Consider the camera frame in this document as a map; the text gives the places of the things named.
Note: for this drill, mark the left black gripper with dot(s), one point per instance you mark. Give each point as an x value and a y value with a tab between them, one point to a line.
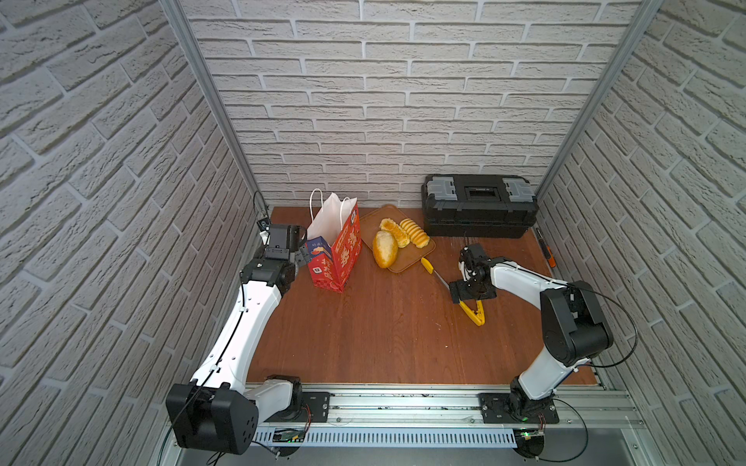
299	254

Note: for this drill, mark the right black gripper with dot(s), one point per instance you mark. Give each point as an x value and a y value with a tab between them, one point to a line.
462	294

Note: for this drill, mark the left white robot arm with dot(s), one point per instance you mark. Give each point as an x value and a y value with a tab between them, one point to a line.
215	411

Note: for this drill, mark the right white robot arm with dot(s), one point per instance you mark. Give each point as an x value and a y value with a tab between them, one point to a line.
574	326

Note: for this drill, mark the large oval golden bun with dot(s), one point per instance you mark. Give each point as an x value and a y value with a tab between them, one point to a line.
385	249

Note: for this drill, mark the braided yellow bread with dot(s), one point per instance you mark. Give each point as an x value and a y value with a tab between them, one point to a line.
392	227

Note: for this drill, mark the orange black utility knife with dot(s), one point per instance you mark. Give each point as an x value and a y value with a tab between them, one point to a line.
546	249

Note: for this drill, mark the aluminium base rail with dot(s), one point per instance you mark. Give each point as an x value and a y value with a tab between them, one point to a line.
422	416

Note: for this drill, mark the striped yellow bread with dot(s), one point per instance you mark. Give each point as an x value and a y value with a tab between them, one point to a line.
416	234

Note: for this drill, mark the black plastic toolbox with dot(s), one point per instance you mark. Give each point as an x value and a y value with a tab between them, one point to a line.
492	206

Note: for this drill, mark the red white paper bag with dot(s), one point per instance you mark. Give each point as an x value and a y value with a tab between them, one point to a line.
333	239

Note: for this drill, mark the yellow metal tongs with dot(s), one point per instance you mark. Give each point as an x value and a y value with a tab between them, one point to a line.
477	315

